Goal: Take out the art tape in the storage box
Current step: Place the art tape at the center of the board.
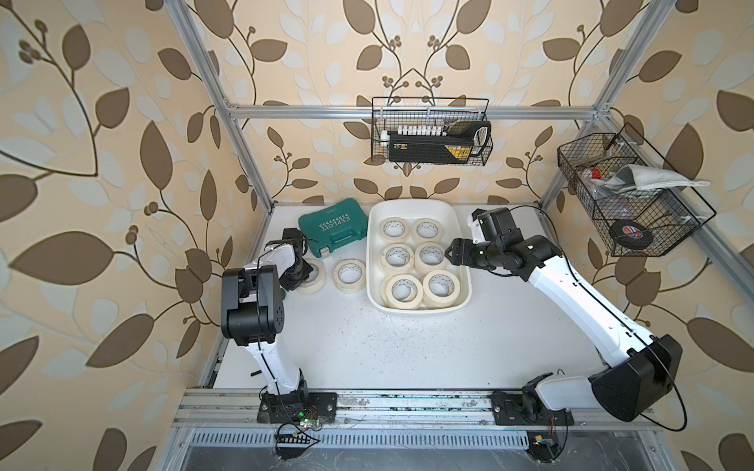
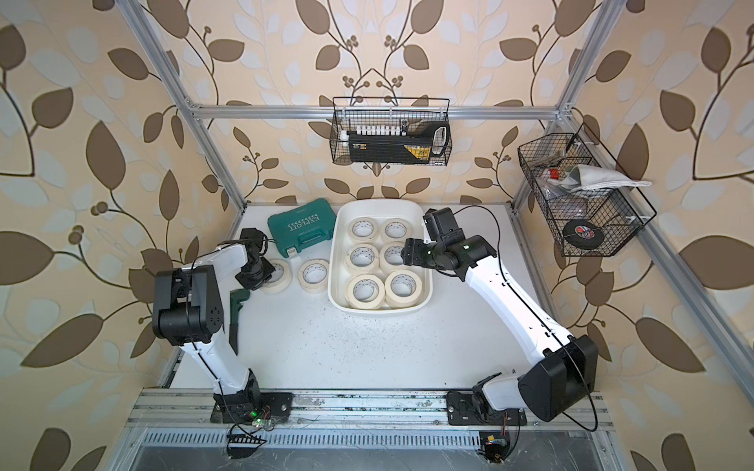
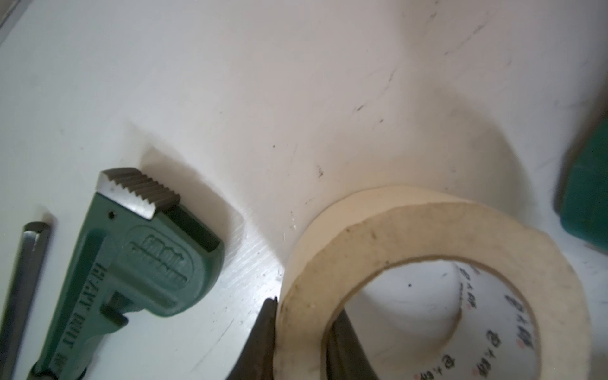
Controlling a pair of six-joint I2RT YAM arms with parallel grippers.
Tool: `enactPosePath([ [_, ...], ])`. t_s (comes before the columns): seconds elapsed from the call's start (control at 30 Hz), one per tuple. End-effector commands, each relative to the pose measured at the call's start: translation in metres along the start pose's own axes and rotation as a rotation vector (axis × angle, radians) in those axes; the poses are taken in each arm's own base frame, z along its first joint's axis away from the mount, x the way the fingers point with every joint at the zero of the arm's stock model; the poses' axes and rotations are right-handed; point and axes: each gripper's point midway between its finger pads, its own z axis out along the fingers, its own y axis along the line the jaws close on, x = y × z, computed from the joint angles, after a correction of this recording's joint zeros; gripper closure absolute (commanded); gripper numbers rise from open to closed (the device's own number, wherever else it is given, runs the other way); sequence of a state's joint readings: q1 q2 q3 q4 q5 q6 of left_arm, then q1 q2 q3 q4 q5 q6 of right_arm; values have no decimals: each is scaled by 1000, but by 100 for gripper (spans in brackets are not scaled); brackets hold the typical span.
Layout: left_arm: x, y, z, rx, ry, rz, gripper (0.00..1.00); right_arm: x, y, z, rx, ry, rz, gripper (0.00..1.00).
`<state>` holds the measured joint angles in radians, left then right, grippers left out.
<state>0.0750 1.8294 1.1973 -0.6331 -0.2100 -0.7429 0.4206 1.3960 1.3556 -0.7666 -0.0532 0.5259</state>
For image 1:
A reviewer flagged cream tape roll five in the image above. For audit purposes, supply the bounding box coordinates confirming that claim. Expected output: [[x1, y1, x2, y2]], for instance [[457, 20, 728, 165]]
[[414, 241, 447, 274]]

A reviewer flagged aluminium frame back bar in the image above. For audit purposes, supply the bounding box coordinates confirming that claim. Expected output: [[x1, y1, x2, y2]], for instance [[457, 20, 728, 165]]
[[228, 104, 599, 122]]

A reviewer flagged aluminium frame post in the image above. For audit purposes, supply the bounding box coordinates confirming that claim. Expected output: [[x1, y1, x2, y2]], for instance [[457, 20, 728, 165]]
[[538, 0, 679, 213], [165, 0, 275, 215]]

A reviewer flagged aluminium frame post right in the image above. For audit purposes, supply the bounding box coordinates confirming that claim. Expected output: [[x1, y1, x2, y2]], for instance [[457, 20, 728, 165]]
[[538, 0, 679, 213]]

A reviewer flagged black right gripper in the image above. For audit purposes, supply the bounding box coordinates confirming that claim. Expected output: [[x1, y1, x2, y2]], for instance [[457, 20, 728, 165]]
[[445, 236, 503, 270]]

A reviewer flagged black tape roll red label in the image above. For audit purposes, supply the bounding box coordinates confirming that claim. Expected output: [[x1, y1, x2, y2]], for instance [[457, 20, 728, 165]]
[[609, 220, 654, 250]]

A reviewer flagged cream tape roll four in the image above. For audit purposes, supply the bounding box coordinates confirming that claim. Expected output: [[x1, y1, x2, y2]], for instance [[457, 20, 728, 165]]
[[379, 243, 414, 276]]

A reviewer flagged black yellow box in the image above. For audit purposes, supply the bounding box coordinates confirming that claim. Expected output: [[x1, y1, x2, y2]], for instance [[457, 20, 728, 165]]
[[388, 135, 474, 165]]

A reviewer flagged grey cloth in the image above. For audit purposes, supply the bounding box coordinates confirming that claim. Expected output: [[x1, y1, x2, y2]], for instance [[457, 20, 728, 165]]
[[598, 165, 710, 194]]

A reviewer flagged cream tape roll two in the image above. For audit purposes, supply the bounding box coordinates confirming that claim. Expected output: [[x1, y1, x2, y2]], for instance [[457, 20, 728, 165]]
[[422, 270, 461, 309]]

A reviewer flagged black wire basket right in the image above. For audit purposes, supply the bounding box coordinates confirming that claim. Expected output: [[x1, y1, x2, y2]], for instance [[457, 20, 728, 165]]
[[558, 124, 717, 257]]

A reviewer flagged cream tape roll one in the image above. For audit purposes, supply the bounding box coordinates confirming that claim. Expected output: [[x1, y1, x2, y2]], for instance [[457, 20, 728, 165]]
[[382, 274, 424, 310]]

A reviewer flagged cream tape roll three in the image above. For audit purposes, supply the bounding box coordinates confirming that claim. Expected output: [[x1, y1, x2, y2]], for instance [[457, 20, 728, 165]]
[[296, 259, 327, 294]]

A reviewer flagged cream tape roll seven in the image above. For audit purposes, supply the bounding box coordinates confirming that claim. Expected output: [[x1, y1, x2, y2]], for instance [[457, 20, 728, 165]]
[[412, 218, 444, 243]]

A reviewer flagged green tool case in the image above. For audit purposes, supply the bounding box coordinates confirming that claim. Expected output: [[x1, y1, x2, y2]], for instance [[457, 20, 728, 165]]
[[298, 198, 368, 258]]

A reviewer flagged white plastic storage box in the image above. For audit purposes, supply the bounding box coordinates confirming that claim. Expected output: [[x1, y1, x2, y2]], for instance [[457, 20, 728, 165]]
[[365, 199, 472, 315]]

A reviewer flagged cream tape roll six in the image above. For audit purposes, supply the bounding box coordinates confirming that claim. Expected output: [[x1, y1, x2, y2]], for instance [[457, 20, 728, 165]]
[[378, 217, 410, 243]]

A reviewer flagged cream tape roll eight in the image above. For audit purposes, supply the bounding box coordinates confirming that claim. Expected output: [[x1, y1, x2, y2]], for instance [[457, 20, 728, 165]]
[[333, 258, 366, 294]]

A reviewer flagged black wire basket back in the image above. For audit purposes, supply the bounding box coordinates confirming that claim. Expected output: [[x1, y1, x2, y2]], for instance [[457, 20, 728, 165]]
[[368, 95, 494, 166]]

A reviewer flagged black wire basket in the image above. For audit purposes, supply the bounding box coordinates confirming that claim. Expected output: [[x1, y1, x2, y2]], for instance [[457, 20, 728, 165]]
[[368, 95, 494, 166], [558, 124, 717, 257]]

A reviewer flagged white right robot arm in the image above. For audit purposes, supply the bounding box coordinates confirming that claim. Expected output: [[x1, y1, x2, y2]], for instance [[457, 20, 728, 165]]
[[445, 235, 683, 422]]

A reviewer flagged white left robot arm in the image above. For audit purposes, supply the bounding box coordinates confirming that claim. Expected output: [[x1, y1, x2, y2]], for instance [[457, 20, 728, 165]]
[[221, 228, 312, 403]]

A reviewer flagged aluminium frame post left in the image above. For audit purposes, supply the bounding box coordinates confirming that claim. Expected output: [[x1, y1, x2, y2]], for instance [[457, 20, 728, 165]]
[[165, 0, 275, 215]]

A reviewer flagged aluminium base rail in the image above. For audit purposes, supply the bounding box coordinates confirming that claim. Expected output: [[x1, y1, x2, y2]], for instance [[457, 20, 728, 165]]
[[171, 389, 659, 433]]

